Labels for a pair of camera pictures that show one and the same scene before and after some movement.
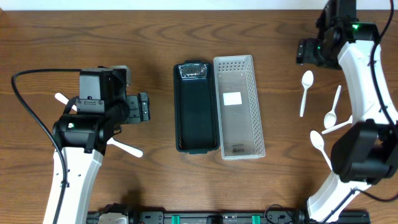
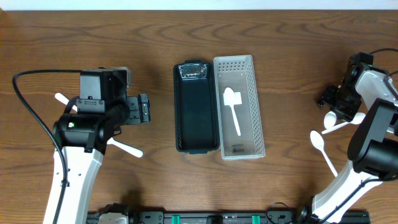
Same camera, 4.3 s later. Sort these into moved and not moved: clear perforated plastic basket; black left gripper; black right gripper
Moved: black right gripper
Not moved: clear perforated plastic basket; black left gripper
